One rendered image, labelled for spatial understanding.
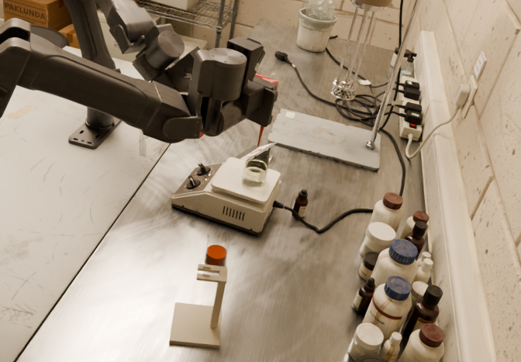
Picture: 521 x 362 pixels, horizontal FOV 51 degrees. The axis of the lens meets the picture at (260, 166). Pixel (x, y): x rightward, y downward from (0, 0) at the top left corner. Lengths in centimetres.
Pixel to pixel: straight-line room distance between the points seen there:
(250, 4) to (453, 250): 269
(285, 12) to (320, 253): 255
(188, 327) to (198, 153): 54
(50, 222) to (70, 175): 16
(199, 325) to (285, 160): 58
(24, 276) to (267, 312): 42
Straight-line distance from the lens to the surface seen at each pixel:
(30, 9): 370
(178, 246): 108
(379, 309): 96
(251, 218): 111
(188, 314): 96
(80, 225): 112
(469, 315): 98
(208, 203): 112
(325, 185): 133
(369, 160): 146
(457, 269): 106
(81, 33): 134
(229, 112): 83
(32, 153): 132
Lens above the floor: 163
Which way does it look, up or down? 33 degrees down
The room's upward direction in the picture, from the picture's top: 12 degrees clockwise
